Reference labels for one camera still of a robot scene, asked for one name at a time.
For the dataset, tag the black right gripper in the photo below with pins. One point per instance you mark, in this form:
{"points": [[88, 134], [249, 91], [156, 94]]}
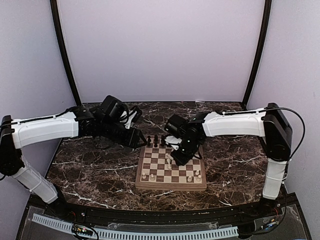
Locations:
{"points": [[182, 160]]}

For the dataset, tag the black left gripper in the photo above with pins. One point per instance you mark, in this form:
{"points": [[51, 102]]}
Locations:
{"points": [[132, 139]]}

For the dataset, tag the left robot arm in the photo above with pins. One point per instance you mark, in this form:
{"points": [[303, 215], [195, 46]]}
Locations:
{"points": [[74, 122]]}

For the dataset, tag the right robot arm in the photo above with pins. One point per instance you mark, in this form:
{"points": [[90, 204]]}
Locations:
{"points": [[245, 152]]}

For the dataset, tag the wooden chess board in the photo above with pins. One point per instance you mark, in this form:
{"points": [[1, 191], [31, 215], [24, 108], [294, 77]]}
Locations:
{"points": [[156, 171]]}

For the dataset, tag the black front rail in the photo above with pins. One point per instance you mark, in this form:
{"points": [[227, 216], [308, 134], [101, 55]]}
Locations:
{"points": [[102, 216]]}

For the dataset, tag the white slotted cable duct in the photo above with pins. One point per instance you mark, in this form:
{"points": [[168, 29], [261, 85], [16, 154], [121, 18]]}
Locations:
{"points": [[132, 232]]}

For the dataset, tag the left black frame post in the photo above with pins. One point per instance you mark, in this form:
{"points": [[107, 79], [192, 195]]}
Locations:
{"points": [[63, 51]]}

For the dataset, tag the black frame post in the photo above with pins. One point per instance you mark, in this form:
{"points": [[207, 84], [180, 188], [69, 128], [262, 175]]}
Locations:
{"points": [[63, 51], [258, 53]]}

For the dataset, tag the right black frame post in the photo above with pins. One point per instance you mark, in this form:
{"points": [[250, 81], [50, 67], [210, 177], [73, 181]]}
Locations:
{"points": [[258, 53]]}

